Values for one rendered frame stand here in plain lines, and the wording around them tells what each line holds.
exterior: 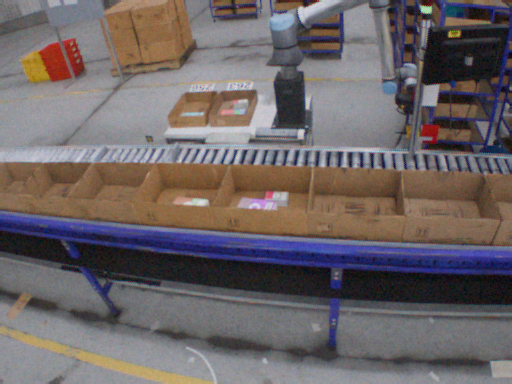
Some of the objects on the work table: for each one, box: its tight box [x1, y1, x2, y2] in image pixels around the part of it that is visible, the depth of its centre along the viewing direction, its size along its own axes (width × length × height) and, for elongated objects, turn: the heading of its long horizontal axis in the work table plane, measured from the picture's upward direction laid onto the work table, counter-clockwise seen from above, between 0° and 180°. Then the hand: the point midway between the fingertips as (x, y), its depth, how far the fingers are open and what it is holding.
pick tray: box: [168, 91, 218, 128], centre depth 282 cm, size 28×38×10 cm
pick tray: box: [208, 89, 258, 128], centre depth 274 cm, size 28×38×10 cm
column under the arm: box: [271, 71, 313, 130], centre depth 249 cm, size 26×26×33 cm
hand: (414, 114), depth 208 cm, fingers closed
